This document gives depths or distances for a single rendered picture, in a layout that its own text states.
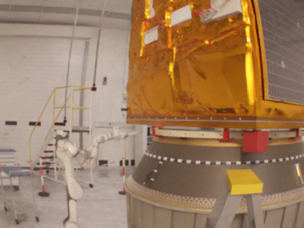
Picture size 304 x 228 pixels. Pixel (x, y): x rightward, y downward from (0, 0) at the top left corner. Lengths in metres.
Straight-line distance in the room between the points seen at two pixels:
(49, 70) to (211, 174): 8.14
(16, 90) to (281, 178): 8.61
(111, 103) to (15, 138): 4.12
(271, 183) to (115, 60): 9.01
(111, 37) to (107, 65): 1.15
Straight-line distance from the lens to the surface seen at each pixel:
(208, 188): 2.03
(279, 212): 2.15
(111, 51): 10.46
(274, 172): 2.15
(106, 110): 10.14
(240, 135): 2.09
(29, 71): 9.52
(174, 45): 2.51
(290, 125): 2.14
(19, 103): 9.39
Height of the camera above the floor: 1.79
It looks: level
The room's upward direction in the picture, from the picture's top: 1 degrees clockwise
